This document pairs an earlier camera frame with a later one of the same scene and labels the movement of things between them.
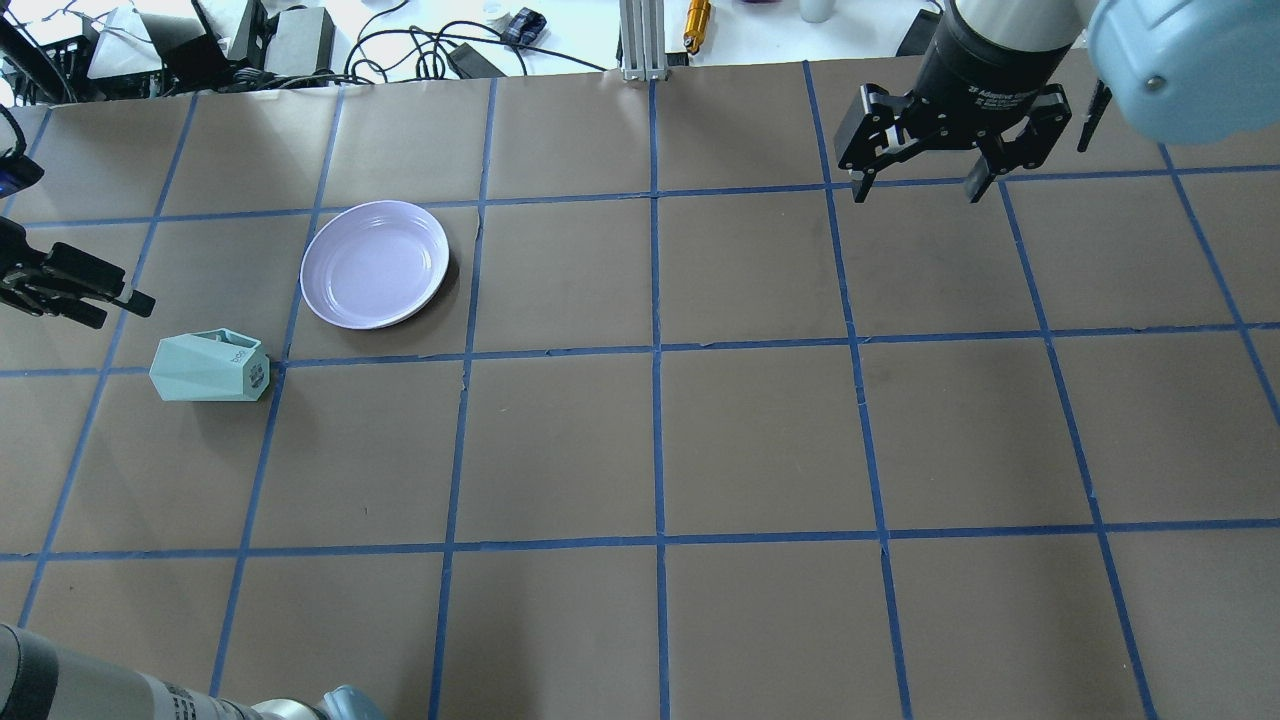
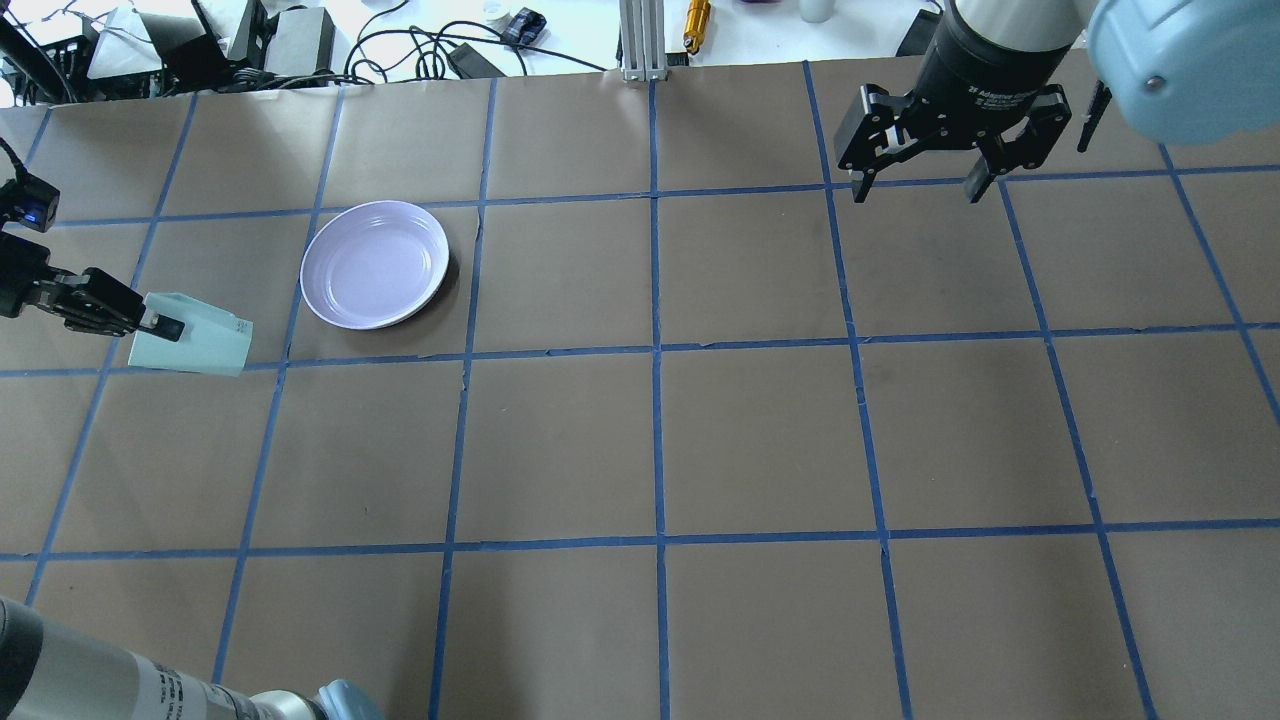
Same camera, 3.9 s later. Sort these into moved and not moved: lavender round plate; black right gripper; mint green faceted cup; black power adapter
Moved: mint green faceted cup
Not moved: black right gripper; black power adapter; lavender round plate
